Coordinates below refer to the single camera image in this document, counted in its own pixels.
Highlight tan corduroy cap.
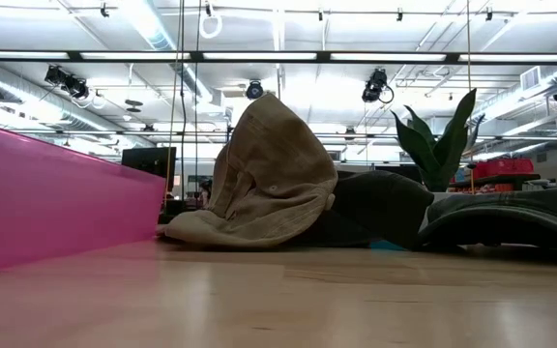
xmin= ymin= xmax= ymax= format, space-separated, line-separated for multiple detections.
xmin=156 ymin=92 xmax=338 ymax=250

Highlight dark grey cap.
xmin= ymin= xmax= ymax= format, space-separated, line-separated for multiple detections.
xmin=290 ymin=169 xmax=435 ymax=251

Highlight pink plastic bin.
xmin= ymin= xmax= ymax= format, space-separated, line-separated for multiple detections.
xmin=0 ymin=120 xmax=167 ymax=276

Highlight person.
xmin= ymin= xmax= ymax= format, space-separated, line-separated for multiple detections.
xmin=199 ymin=179 xmax=214 ymax=209

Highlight black partition panel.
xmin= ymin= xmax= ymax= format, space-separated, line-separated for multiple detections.
xmin=337 ymin=163 xmax=425 ymax=186

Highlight teal plastic box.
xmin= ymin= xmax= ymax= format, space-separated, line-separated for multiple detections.
xmin=368 ymin=240 xmax=408 ymax=251

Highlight black computer monitor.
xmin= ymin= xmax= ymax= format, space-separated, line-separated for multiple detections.
xmin=121 ymin=146 xmax=177 ymax=193

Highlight green snake plant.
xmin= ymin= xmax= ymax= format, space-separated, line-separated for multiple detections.
xmin=390 ymin=88 xmax=486 ymax=193

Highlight white plant pot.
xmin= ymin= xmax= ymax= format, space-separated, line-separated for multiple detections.
xmin=418 ymin=191 xmax=454 ymax=231

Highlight dark wooden shelf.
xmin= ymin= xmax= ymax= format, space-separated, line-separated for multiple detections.
xmin=449 ymin=173 xmax=542 ymax=193

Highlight red storage bins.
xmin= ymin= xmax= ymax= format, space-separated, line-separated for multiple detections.
xmin=473 ymin=158 xmax=535 ymax=178

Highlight dark green cap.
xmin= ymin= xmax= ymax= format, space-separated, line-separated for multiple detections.
xmin=416 ymin=187 xmax=557 ymax=255

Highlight black hanging cable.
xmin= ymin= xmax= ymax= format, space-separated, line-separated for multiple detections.
xmin=179 ymin=0 xmax=187 ymax=202

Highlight black frame light bar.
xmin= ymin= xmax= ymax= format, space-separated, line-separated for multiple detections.
xmin=0 ymin=49 xmax=557 ymax=66

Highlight white hanging cable loop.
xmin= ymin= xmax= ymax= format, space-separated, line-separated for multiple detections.
xmin=198 ymin=12 xmax=223 ymax=41

